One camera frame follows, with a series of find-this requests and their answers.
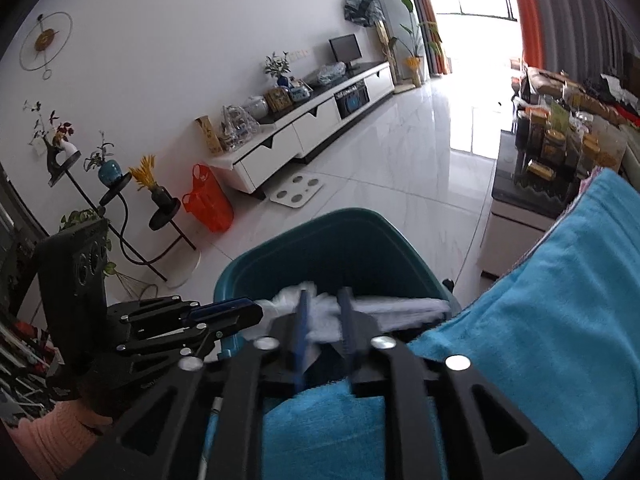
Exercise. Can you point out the black monitor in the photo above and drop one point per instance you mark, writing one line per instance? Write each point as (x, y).
(345, 49)

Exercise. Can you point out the tall green leafy plant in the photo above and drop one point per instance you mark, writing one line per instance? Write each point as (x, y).
(407, 5)

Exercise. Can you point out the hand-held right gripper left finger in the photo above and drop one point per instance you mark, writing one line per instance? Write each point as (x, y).
(303, 325)

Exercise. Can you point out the white ceramic jar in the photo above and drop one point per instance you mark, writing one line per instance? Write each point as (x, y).
(257, 107)

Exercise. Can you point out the white grey coffee table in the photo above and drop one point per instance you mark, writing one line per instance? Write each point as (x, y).
(515, 210)

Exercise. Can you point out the white black TV cabinet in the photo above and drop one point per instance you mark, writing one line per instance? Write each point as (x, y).
(310, 120)

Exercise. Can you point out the clear plastic bag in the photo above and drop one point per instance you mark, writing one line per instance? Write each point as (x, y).
(332, 72)

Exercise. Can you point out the teal trash bin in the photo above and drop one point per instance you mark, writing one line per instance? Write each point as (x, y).
(350, 240)

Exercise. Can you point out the white body scale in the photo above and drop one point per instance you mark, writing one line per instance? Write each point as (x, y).
(297, 191)

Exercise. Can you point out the green pothos plant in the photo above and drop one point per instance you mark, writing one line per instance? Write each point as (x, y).
(80, 217)

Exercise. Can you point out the grey cabinet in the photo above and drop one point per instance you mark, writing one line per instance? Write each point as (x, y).
(15, 240)

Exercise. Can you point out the blue white box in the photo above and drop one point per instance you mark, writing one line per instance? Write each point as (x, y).
(301, 91)

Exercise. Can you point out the clear boxed ship model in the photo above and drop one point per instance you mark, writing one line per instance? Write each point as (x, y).
(237, 127)

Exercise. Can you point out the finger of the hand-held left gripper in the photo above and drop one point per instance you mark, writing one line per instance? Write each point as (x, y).
(150, 310)
(235, 321)

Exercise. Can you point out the small plant blue vase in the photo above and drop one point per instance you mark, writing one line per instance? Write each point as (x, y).
(278, 67)

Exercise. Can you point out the orange plastic bag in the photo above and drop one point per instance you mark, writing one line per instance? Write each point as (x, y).
(210, 205)

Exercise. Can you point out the person's left hand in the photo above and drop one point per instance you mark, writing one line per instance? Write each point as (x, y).
(95, 385)

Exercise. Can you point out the plant in teal vase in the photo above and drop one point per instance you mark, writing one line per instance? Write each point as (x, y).
(107, 172)

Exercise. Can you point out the white tissue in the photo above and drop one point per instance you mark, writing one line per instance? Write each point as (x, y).
(400, 310)

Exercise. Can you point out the gold patterned box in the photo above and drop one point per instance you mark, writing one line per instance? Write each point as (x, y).
(278, 100)

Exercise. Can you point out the group of jars and boxes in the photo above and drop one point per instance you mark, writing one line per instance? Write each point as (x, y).
(550, 145)

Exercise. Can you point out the yellow gift box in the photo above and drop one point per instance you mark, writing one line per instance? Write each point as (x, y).
(210, 135)

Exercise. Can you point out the patterned blue bundle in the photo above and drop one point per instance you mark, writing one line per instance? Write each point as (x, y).
(362, 7)

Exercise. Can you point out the orange grey curtain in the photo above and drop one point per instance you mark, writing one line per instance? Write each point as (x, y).
(560, 10)
(425, 10)

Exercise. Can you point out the person's left forearm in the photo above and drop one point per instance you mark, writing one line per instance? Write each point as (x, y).
(50, 435)

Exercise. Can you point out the blue fleece blanket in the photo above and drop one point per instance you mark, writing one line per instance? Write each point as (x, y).
(550, 310)

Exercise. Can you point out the red leaf plant white vase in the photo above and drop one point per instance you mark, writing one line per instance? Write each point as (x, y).
(62, 132)

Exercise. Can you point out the black metal plant stand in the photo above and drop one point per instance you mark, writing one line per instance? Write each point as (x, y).
(165, 217)

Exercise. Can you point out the yellow wheat in dark vase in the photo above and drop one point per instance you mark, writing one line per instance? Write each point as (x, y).
(161, 195)

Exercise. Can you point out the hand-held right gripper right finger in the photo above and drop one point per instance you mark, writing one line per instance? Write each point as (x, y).
(345, 312)

